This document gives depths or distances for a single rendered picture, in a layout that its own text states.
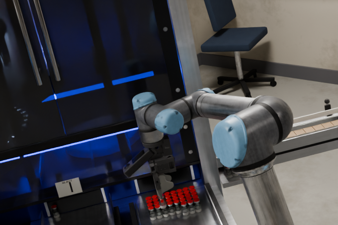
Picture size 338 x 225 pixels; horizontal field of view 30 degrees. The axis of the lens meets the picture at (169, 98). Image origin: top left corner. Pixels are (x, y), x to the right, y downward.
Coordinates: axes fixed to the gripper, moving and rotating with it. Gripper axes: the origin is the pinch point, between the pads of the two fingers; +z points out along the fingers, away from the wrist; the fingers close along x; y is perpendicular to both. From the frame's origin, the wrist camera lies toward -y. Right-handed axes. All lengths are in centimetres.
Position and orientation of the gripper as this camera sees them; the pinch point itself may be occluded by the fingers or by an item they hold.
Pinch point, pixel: (158, 194)
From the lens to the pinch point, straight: 211.4
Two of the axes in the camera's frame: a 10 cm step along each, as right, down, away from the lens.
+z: 1.9, 9.1, 3.6
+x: -1.5, -3.4, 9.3
